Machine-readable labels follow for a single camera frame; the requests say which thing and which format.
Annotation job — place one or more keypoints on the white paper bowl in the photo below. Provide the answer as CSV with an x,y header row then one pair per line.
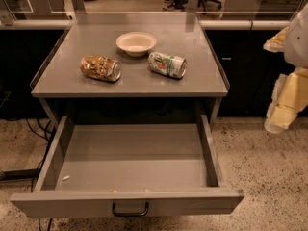
x,y
136,44

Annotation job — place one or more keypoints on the orange soda can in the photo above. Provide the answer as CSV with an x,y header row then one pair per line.
x,y
101,68

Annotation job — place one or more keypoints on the green white soda can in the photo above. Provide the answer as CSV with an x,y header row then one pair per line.
x,y
167,65

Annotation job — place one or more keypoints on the black drawer handle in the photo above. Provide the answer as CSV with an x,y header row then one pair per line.
x,y
130,211

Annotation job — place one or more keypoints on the grey metal cabinet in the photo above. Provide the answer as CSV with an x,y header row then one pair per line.
x,y
178,34

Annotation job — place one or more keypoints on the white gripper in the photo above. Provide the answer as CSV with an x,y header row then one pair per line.
x,y
297,41

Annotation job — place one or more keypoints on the open grey top drawer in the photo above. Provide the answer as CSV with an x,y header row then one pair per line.
x,y
173,167

